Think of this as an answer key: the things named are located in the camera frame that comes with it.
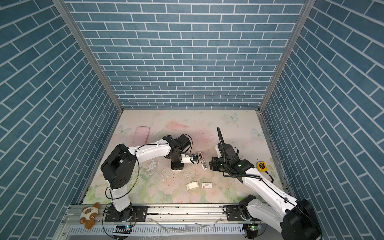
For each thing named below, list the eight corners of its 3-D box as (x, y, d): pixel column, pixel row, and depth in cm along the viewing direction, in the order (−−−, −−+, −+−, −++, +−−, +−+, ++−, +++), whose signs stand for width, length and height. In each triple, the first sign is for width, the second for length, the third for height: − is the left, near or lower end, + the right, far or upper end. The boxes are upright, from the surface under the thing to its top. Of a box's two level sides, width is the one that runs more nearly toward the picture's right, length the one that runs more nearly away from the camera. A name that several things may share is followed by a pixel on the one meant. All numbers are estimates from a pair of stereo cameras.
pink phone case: (132, 146, 101) (130, 143, 99) (138, 129, 111) (136, 126, 108) (146, 146, 101) (144, 143, 99) (150, 129, 111) (149, 126, 108)
